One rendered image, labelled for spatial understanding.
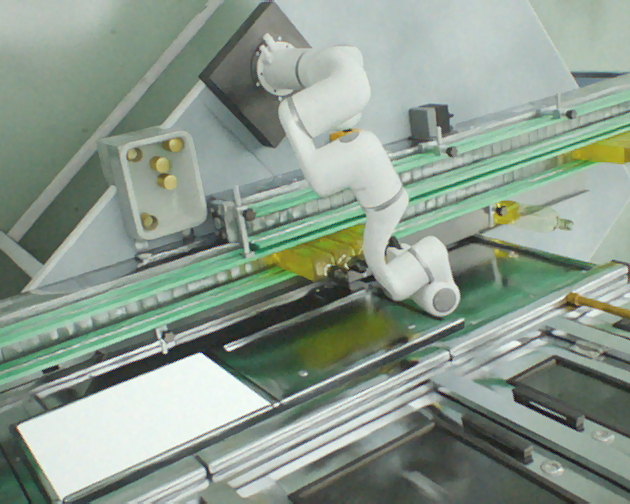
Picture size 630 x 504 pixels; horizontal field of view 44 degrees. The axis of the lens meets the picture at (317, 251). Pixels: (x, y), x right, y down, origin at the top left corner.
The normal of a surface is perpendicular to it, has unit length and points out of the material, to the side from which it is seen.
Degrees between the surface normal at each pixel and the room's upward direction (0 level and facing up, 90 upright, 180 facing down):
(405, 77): 0
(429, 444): 90
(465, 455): 90
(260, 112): 1
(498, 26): 0
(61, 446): 90
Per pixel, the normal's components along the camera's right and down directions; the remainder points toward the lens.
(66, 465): -0.14, -0.93
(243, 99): 0.54, 0.22
